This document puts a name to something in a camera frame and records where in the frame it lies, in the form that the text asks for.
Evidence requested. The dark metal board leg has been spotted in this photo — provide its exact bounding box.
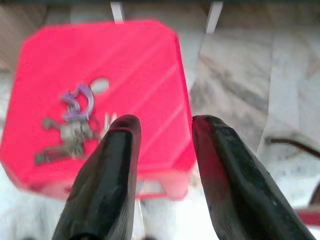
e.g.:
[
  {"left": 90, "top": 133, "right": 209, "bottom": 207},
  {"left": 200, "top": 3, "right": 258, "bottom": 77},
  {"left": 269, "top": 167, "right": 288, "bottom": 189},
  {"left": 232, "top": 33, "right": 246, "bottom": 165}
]
[{"left": 265, "top": 136, "right": 320, "bottom": 160}]

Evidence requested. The black low console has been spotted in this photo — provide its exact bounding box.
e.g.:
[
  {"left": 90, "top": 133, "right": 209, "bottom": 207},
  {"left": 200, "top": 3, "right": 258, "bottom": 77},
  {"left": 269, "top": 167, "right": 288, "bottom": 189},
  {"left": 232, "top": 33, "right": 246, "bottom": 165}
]
[{"left": 0, "top": 0, "right": 320, "bottom": 6}]

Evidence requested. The white console leg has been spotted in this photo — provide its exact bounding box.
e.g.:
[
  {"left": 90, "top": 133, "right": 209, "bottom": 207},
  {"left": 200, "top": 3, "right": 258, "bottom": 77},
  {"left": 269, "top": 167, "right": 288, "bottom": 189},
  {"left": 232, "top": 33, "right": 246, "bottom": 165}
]
[
  {"left": 205, "top": 1, "right": 224, "bottom": 35},
  {"left": 109, "top": 1, "right": 125, "bottom": 25}
]

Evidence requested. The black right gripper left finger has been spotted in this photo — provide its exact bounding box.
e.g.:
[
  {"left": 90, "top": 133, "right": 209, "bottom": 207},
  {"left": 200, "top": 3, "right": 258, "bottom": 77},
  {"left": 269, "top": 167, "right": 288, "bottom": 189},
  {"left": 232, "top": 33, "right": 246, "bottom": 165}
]
[{"left": 51, "top": 114, "right": 142, "bottom": 240}]

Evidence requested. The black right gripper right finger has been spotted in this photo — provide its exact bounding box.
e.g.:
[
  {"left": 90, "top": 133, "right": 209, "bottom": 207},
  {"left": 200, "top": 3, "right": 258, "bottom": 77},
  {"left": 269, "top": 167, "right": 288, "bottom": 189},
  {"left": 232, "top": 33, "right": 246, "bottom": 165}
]
[{"left": 191, "top": 114, "right": 318, "bottom": 240}]

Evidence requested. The key bunch with purple carabiner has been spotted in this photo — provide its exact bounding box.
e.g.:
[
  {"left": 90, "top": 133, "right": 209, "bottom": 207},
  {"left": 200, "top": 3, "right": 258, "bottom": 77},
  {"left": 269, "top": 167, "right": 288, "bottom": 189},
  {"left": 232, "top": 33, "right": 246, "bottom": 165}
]
[{"left": 33, "top": 83, "right": 118, "bottom": 166}]

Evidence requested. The red plastic stool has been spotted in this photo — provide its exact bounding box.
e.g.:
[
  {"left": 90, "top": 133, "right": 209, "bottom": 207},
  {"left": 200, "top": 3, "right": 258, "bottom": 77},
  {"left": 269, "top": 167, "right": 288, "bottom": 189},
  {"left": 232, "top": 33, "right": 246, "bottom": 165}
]
[{"left": 0, "top": 19, "right": 197, "bottom": 201}]

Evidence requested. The light wooden cabinet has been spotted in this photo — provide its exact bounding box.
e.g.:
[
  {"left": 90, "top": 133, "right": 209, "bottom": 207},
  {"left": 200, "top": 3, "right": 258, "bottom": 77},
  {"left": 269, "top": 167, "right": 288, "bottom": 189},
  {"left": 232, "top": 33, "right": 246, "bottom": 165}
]
[{"left": 0, "top": 4, "right": 48, "bottom": 73}]

